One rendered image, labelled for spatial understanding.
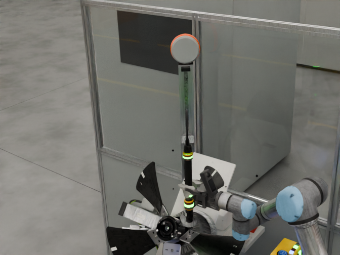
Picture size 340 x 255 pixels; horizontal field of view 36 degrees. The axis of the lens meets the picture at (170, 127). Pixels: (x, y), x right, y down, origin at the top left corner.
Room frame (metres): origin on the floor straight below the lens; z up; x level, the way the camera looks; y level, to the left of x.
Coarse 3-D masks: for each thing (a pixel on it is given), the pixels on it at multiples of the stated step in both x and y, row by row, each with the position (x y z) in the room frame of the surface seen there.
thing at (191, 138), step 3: (183, 135) 2.67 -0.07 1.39; (189, 135) 2.66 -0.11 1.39; (183, 138) 2.63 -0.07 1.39; (189, 138) 2.63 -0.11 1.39; (192, 138) 2.63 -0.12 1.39; (183, 141) 2.59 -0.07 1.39; (192, 141) 2.59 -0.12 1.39; (183, 144) 2.57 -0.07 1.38; (192, 144) 2.57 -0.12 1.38; (183, 147) 2.57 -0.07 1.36; (192, 147) 2.57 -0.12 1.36; (192, 150) 2.57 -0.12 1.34
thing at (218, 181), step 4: (204, 168) 2.24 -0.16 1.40; (208, 168) 2.21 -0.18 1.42; (212, 168) 2.18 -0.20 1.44; (212, 172) 2.16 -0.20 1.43; (216, 172) 2.14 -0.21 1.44; (212, 176) 2.13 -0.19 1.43; (216, 176) 2.11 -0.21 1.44; (220, 176) 2.09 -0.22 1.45; (216, 180) 2.09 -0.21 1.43; (220, 180) 2.07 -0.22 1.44; (216, 184) 2.07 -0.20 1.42; (220, 184) 2.05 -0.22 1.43
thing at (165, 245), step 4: (164, 244) 2.00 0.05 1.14; (168, 244) 2.00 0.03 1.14; (172, 244) 2.01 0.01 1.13; (176, 244) 2.01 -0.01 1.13; (164, 248) 1.99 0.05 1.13; (168, 248) 1.99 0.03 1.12; (172, 248) 2.00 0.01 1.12; (176, 248) 2.00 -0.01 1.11; (180, 248) 2.01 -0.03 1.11; (164, 252) 1.97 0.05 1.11; (168, 252) 1.98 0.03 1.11; (172, 252) 1.98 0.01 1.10; (176, 252) 1.99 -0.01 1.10; (180, 252) 1.99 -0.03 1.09
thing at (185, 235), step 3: (192, 231) 2.04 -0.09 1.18; (186, 234) 2.02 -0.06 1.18; (192, 234) 2.01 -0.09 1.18; (195, 234) 2.01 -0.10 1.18; (180, 237) 1.99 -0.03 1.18; (183, 237) 1.99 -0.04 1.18; (186, 237) 1.99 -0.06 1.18; (189, 237) 1.99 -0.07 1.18; (192, 237) 1.99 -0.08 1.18; (183, 240) 1.97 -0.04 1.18; (186, 240) 1.97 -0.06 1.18; (189, 240) 1.97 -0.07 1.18
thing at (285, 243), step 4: (284, 240) 2.08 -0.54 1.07; (288, 240) 2.08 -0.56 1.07; (280, 244) 2.05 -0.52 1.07; (284, 244) 2.05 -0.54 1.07; (288, 244) 2.05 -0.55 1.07; (292, 244) 2.05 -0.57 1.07; (276, 248) 2.02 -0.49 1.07; (280, 248) 2.02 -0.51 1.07; (284, 248) 2.02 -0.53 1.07; (288, 248) 2.02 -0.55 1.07; (300, 248) 2.02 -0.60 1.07; (272, 252) 2.00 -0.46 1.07; (276, 252) 1.99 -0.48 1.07; (288, 252) 1.99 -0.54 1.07; (296, 252) 1.99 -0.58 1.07
